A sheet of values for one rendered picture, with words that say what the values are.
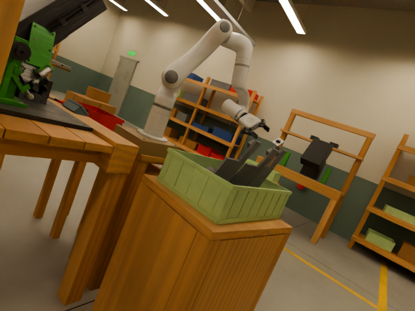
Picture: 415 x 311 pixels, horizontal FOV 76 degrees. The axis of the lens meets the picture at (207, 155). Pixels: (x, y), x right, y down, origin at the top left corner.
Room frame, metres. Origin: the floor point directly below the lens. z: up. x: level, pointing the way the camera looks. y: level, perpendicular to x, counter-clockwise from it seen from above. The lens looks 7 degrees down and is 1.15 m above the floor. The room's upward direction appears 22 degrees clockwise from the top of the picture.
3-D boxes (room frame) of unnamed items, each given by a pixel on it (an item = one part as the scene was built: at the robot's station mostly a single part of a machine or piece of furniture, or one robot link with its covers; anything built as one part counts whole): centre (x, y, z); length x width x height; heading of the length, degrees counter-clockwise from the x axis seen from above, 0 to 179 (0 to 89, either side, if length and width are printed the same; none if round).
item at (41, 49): (1.41, 1.05, 1.17); 0.13 x 0.12 x 0.20; 57
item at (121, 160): (1.64, 1.00, 0.82); 1.50 x 0.14 x 0.15; 57
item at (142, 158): (1.59, 0.36, 0.83); 0.32 x 0.32 x 0.04; 53
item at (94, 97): (7.56, 3.66, 0.37); 1.20 x 0.80 x 0.74; 154
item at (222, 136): (7.36, 0.65, 1.10); 3.01 x 0.55 x 2.20; 56
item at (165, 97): (1.61, 0.37, 1.24); 0.19 x 0.12 x 0.24; 8
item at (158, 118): (1.59, 0.36, 1.02); 0.19 x 0.19 x 0.18
